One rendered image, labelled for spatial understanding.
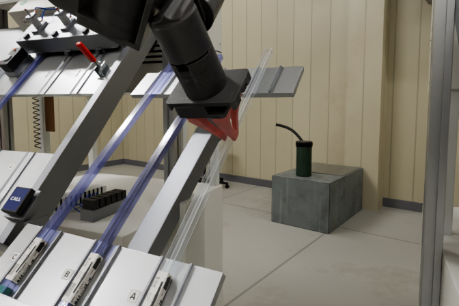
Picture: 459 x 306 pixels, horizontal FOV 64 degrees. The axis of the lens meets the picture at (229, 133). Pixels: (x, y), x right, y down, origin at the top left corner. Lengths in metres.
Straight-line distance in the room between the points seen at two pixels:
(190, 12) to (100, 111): 0.54
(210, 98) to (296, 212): 2.51
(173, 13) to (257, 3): 3.93
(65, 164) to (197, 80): 0.47
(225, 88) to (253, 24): 3.86
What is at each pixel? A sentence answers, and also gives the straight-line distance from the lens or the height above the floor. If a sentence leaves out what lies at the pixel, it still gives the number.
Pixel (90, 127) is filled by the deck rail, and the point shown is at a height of 0.91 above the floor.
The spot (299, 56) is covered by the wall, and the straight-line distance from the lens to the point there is 3.97.
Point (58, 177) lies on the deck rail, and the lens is 0.83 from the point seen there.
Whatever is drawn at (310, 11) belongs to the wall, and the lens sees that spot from 3.99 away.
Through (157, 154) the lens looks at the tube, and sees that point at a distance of 0.57.
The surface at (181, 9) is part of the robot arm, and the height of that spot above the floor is 1.07.
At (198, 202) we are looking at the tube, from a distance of 0.47.
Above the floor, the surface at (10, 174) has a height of 0.81.
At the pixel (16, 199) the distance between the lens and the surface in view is 0.77.
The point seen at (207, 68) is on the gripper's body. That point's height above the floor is 1.01.
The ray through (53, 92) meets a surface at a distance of 1.05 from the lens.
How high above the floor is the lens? 0.97
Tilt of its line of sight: 5 degrees down
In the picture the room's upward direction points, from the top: straight up
